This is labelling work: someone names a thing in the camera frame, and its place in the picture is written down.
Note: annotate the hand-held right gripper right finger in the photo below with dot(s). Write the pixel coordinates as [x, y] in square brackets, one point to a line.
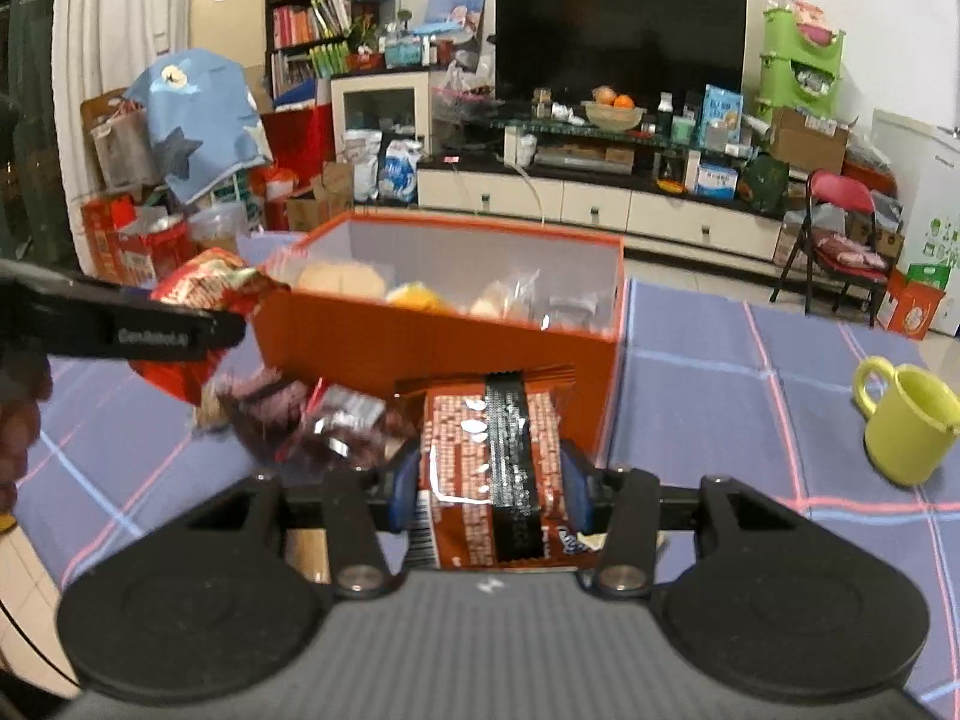
[577, 491]

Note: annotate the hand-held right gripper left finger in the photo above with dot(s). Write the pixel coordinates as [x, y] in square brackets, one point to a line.
[401, 491]

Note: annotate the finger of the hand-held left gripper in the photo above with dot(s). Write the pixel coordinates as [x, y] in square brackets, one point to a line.
[150, 334]

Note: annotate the brown black-striped snack packet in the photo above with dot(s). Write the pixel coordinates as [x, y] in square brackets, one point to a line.
[465, 450]

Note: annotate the red snack packet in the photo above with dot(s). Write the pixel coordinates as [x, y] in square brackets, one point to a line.
[210, 281]

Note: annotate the clear red-topped jujube bag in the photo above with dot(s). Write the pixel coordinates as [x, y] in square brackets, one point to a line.
[300, 427]

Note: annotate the orange cardboard box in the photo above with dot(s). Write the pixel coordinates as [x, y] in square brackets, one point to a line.
[450, 345]

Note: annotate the person's left hand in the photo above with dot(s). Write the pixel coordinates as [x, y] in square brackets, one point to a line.
[22, 405]

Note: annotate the red printed cardboard box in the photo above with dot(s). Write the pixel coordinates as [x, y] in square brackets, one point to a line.
[127, 247]

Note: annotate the blue plaid tablecloth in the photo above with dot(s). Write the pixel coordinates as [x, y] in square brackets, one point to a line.
[712, 390]

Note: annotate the silver snack packet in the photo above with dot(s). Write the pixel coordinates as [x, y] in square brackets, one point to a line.
[570, 309]

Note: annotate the yellow snack packet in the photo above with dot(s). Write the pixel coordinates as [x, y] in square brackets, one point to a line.
[416, 298]

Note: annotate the clear round cake packet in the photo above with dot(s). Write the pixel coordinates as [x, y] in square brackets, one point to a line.
[341, 279]

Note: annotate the white pastry packet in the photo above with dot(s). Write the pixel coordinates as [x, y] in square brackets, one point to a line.
[502, 300]

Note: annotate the blue shark print cloth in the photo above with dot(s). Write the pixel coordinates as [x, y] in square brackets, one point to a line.
[202, 120]

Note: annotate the red paper bag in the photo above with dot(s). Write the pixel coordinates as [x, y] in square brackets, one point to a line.
[296, 142]

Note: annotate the white curtain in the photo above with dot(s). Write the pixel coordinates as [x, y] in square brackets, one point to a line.
[112, 52]

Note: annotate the white television stand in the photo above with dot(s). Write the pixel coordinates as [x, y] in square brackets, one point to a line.
[592, 206]

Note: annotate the white glass-door cabinet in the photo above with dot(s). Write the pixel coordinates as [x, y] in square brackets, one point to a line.
[382, 112]

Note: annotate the white floor air conditioner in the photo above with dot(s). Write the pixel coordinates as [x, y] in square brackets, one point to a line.
[229, 7]

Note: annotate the yellow-green mug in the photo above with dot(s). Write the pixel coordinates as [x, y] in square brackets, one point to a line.
[907, 427]

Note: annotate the blue white tissue box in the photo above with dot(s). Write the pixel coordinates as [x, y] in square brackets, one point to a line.
[717, 181]

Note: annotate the dark bookshelf with books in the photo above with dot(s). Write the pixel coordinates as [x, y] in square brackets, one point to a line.
[307, 15]

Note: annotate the dark green bag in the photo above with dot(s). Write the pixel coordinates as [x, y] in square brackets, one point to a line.
[763, 186]

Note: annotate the mint green cup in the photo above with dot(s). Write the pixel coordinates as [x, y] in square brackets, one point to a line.
[682, 130]

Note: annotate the beige fruit bowl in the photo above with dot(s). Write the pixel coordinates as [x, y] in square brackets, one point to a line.
[613, 116]

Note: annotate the orange green gift bag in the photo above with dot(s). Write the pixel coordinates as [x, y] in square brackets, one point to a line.
[911, 304]

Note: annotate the dark glass bottle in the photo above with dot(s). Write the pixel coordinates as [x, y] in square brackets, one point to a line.
[665, 114]

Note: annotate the orange fruit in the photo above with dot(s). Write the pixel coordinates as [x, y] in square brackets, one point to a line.
[623, 100]

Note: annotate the red folding chair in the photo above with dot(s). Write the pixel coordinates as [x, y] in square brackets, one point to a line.
[840, 195]

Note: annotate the pale round fruit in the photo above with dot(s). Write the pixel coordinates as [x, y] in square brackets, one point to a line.
[604, 95]

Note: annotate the tall blue carton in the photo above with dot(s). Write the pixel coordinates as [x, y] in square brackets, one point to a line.
[722, 116]

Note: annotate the brown cardboard box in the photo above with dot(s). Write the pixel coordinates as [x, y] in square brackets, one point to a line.
[810, 141]

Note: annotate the white mini fridge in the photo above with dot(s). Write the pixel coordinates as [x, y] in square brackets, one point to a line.
[934, 195]

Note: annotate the black television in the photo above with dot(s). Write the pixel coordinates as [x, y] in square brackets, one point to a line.
[622, 30]

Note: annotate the green plastic rack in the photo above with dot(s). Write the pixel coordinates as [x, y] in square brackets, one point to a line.
[802, 60]

